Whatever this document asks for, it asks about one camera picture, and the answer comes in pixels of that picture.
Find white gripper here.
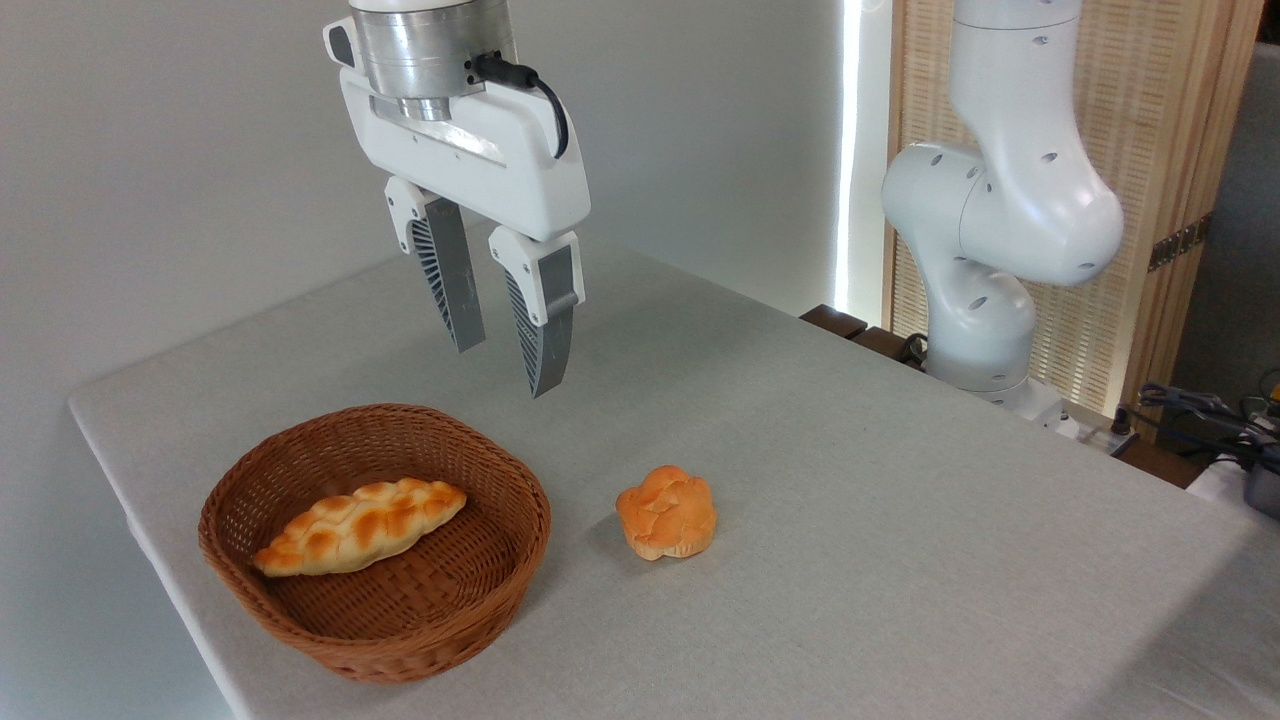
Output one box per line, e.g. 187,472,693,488
323,15,592,399

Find bundle of black cables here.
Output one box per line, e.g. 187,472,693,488
1112,370,1280,473

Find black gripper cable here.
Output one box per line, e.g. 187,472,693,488
468,52,571,161

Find long braided bread loaf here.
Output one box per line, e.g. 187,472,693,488
252,478,468,578

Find dark metal screen hinge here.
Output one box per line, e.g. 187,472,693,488
1148,213,1213,273

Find brown wicker basket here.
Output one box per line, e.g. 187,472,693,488
198,403,552,684

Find round orange bread bun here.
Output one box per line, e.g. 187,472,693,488
615,465,718,561

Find grey linen tablecloth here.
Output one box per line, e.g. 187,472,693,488
68,215,1280,720

